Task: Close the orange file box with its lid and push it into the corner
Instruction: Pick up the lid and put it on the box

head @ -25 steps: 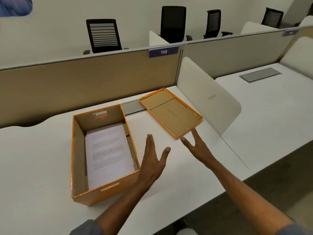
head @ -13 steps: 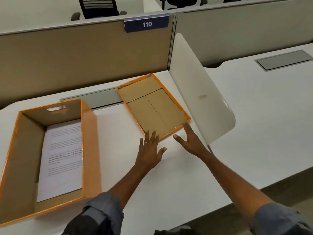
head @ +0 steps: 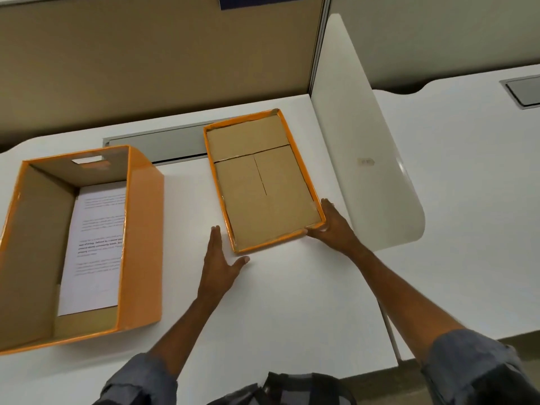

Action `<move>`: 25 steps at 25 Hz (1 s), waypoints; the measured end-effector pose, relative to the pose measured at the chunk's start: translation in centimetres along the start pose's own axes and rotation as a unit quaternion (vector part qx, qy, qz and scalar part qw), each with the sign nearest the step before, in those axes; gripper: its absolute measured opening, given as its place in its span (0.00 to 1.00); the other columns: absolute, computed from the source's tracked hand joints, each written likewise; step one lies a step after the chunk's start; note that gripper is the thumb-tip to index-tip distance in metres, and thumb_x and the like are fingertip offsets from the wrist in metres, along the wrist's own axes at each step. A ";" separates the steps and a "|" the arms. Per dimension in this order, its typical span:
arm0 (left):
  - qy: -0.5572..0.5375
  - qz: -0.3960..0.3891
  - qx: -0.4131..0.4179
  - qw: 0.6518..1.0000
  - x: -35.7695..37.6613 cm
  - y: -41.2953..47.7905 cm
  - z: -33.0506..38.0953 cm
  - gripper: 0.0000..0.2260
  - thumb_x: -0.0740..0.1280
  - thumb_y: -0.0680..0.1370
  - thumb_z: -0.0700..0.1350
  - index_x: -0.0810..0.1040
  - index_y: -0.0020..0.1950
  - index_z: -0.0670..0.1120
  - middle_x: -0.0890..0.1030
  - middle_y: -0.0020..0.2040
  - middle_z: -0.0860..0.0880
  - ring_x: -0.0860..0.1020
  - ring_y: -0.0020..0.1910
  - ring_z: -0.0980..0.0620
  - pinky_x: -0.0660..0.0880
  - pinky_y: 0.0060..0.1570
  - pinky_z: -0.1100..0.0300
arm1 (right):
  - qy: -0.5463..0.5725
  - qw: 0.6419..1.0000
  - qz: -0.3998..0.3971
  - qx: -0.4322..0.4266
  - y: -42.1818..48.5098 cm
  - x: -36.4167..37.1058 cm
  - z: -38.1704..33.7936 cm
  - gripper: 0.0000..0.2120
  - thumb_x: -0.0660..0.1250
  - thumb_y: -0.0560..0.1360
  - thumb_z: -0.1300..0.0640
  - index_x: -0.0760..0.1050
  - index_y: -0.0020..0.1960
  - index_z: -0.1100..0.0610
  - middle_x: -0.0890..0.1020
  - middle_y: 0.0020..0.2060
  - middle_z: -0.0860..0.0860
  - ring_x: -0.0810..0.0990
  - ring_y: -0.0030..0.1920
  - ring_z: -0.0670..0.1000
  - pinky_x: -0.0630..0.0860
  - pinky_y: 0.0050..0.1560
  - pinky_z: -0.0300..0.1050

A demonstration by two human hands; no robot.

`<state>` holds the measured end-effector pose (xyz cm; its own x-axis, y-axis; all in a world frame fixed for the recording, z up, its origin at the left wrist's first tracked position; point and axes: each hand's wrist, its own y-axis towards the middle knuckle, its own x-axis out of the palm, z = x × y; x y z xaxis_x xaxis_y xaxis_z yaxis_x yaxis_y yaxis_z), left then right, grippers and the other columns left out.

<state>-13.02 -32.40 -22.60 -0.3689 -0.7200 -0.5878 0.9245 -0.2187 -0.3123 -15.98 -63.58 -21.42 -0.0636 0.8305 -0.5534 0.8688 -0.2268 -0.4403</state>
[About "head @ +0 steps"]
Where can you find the small pale sticker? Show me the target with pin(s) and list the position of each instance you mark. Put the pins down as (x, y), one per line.
(365, 161)

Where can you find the person's right hand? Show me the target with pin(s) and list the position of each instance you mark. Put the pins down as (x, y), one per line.
(337, 231)

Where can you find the dark plaid cloth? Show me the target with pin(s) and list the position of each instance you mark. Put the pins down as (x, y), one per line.
(295, 390)

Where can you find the grey blue shirt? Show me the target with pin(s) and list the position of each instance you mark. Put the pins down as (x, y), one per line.
(472, 371)

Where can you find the orange cardboard box lid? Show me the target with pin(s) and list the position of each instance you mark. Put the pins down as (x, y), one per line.
(261, 185)

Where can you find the large orange cardboard box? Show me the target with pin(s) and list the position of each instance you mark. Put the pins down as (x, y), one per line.
(141, 244)

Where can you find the grey metal partition post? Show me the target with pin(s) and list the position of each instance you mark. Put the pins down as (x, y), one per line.
(320, 42)

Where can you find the blue sign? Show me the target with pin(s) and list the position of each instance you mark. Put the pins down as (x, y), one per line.
(261, 0)

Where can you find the beige fabric partition panel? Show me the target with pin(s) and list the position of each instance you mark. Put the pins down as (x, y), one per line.
(443, 33)
(147, 58)

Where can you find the white metal desk leg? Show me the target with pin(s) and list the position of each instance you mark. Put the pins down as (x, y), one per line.
(390, 333)

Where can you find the person's left thumb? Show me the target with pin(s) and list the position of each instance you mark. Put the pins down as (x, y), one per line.
(239, 263)

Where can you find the person's right thumb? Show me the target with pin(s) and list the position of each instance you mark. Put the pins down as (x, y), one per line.
(316, 231)

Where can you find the person's left hand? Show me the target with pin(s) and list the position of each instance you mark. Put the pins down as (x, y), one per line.
(217, 274)

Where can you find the white desk divider panel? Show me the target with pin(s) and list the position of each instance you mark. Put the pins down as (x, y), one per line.
(363, 134)

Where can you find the person's left forearm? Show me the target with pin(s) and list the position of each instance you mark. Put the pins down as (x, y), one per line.
(185, 328)

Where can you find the person's right forearm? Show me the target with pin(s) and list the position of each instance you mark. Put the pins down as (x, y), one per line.
(400, 299)

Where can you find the printed white paper sheet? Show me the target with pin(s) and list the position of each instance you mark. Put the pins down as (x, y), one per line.
(95, 248)

